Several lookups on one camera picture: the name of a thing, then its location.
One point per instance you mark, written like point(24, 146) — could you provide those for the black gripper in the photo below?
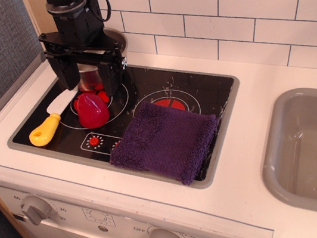
point(80, 38)

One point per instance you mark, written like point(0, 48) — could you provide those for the purple towel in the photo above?
point(166, 141)

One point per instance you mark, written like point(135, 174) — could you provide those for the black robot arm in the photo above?
point(55, 6)

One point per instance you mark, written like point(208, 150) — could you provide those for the black toy stove top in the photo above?
point(204, 94)

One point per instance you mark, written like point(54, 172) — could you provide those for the stainless steel pot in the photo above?
point(89, 75)

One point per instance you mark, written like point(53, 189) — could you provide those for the red toy pepper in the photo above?
point(92, 111)

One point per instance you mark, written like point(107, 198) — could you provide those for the grey left oven knob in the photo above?
point(35, 209)

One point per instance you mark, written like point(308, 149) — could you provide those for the grey plastic sink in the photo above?
point(290, 166)

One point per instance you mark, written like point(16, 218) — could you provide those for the yellow handled toy knife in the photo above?
point(45, 132)

